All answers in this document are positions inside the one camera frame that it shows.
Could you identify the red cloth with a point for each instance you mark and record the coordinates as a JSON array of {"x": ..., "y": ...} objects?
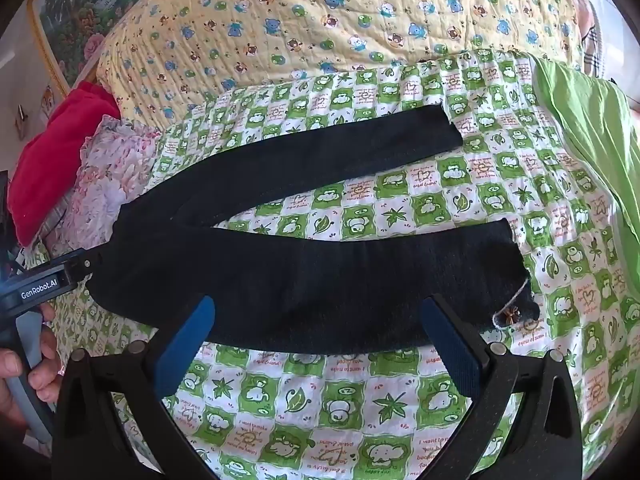
[{"x": 55, "y": 160}]

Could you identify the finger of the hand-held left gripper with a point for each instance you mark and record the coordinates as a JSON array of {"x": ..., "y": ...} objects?
[{"x": 82, "y": 267}]

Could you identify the floral ruffled pillow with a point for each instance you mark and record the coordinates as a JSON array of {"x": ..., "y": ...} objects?
[{"x": 110, "y": 175}]

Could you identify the person's left hand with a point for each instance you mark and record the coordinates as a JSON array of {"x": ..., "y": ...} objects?
[{"x": 47, "y": 345}]

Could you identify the plaid cloth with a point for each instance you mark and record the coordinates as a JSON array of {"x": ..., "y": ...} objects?
[{"x": 595, "y": 40}]

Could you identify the green checked printed bedsheet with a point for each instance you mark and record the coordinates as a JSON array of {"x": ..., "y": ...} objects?
[{"x": 350, "y": 400}]

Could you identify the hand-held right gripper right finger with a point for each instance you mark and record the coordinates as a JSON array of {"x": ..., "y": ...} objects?
[{"x": 450, "y": 355}]

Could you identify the landscape wall picture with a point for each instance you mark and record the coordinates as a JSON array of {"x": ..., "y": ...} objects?
[{"x": 75, "y": 10}]

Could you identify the black pants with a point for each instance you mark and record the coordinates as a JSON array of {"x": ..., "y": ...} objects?
[{"x": 300, "y": 280}]

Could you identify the yellow bear print quilt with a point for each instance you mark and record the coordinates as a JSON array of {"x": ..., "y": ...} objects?
[{"x": 300, "y": 20}]

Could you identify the grey striped cloth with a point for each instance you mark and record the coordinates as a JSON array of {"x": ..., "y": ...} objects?
[{"x": 54, "y": 221}]

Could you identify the light green cloth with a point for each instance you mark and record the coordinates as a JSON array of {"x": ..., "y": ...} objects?
[{"x": 585, "y": 110}]

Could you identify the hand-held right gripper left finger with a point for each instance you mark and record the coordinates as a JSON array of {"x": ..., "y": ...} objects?
[{"x": 185, "y": 350}]

